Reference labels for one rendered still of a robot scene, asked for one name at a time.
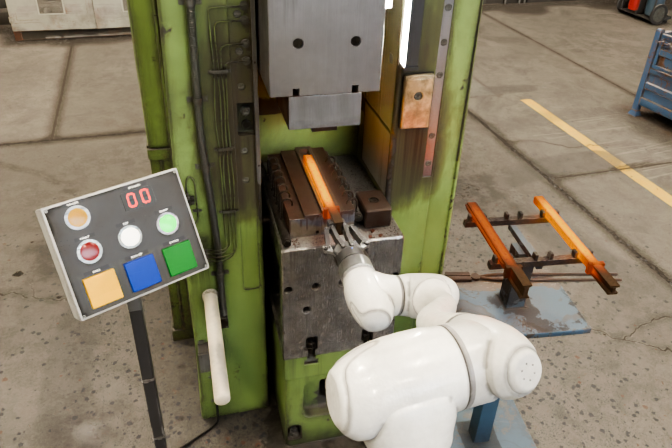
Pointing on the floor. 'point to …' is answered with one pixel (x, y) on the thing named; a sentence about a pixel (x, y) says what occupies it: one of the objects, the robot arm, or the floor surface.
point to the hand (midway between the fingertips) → (334, 220)
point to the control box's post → (146, 369)
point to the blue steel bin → (656, 78)
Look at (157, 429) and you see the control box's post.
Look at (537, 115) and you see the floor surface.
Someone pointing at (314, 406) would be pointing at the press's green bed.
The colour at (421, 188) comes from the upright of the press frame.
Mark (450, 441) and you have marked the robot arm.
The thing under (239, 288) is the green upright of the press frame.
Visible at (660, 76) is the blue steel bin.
